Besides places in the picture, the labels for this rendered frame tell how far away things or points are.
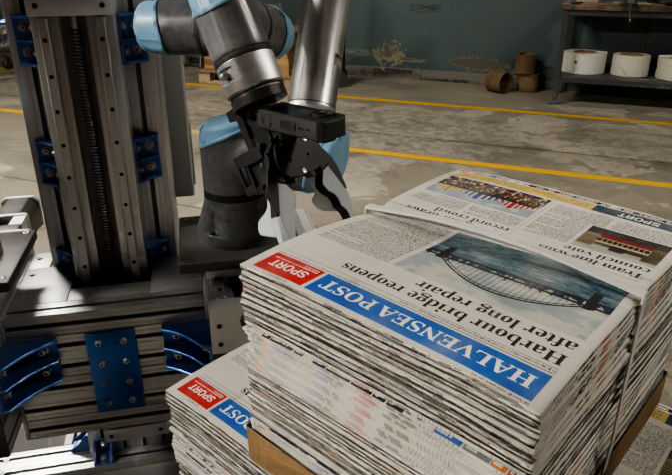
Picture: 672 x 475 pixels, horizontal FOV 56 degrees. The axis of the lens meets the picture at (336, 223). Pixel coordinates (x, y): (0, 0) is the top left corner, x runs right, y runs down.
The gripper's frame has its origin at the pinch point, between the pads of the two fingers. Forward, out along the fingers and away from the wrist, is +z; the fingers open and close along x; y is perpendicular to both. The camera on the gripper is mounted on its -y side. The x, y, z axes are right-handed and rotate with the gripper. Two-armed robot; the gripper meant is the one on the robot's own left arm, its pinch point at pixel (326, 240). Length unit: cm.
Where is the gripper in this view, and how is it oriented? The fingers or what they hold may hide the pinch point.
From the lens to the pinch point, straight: 77.5
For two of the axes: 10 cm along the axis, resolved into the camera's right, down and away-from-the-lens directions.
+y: -6.4, 2.1, 7.3
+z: 3.7, 9.3, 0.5
